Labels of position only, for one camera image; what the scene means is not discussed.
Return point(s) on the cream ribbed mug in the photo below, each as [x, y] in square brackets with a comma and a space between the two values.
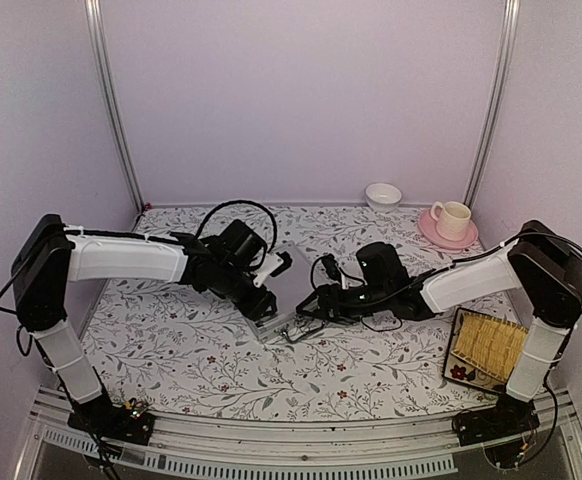
[451, 219]

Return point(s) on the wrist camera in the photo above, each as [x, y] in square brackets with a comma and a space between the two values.
[274, 264]
[382, 268]

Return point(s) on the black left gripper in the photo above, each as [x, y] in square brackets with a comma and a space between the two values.
[255, 309]

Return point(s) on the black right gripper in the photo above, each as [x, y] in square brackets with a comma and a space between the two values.
[325, 294]

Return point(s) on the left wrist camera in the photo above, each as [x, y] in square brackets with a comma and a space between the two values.
[274, 264]

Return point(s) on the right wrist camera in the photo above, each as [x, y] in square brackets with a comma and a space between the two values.
[382, 268]

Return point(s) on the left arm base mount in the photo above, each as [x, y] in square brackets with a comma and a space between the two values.
[131, 422]

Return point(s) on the aluminium poker case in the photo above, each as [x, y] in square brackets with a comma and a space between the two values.
[290, 288]

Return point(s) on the white ceramic bowl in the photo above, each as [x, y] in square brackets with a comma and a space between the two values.
[383, 197]

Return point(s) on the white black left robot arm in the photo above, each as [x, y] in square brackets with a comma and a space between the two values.
[56, 254]

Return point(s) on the woven bamboo tray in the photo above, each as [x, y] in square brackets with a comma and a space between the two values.
[482, 350]

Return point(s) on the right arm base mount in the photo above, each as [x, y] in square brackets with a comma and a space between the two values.
[507, 417]

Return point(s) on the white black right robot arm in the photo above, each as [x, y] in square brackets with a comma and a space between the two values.
[535, 266]

